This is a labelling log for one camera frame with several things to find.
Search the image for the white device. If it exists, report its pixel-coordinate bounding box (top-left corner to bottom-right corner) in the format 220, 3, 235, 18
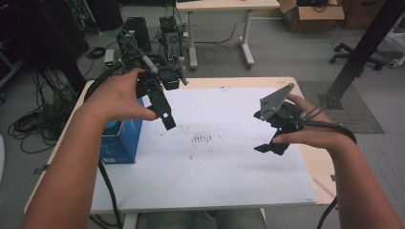
386, 30, 405, 70

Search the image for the black office chair base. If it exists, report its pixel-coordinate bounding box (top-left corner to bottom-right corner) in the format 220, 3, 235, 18
329, 42, 387, 72

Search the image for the black computer tower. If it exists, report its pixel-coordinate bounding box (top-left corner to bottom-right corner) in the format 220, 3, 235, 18
117, 17, 152, 70

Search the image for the coiled black cable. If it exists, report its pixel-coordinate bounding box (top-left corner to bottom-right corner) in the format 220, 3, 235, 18
85, 46, 107, 60

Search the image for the white desk with wooden top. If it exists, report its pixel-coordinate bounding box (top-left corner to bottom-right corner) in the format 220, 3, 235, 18
175, 0, 281, 71

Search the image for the black cable on floor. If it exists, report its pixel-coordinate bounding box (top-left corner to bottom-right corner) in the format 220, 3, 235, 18
194, 22, 238, 46

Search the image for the dark rounded object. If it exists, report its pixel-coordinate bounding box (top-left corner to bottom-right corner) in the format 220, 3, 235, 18
86, 0, 124, 31

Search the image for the open brown cardboard box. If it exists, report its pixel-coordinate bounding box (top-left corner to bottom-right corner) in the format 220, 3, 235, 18
277, 0, 346, 32

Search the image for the blue cardboard box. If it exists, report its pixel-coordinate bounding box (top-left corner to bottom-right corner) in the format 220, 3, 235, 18
99, 96, 144, 165

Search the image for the small white power supply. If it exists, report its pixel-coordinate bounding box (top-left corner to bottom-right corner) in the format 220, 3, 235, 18
103, 49, 116, 70

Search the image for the white table mat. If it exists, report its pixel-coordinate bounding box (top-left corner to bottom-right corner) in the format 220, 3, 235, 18
90, 87, 318, 214

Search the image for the strip of black tape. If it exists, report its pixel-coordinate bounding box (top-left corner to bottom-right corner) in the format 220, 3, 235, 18
33, 164, 51, 176

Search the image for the thick black right gripper cable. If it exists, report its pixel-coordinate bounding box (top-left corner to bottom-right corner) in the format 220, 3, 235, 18
300, 119, 358, 229

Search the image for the person's left hand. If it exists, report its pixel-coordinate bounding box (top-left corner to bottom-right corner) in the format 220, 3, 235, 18
77, 67, 160, 129

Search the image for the grey floor mat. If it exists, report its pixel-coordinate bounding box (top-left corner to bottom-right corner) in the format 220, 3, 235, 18
297, 80, 385, 135

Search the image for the thin black cable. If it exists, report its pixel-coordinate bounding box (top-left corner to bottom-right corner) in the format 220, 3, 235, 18
299, 104, 323, 123

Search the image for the open computer case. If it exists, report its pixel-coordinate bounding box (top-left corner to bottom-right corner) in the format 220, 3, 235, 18
159, 15, 184, 70

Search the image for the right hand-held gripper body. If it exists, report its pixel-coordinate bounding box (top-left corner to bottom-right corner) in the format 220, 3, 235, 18
253, 83, 305, 135

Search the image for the thick black gripper cable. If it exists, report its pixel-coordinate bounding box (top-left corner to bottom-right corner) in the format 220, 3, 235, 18
83, 54, 142, 229
300, 119, 358, 229

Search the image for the black metal stand beam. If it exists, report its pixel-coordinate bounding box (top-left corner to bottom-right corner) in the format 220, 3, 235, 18
317, 0, 405, 111

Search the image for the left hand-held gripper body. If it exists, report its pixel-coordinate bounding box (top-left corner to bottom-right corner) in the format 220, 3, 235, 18
137, 56, 189, 99

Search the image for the bundle of black floor cables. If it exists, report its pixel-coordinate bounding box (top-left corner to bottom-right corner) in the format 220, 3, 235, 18
7, 68, 80, 156

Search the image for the light wooden table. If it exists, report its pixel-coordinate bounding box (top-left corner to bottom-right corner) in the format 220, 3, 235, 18
23, 75, 338, 229

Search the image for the person's right hand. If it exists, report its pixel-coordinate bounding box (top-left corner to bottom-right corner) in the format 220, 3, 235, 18
271, 94, 346, 151

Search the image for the thick black left gripper cable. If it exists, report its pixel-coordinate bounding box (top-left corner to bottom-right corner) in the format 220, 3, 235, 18
83, 54, 142, 229

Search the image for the thin grey cable with plug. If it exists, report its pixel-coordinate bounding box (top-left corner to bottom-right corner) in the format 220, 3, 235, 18
118, 30, 160, 74

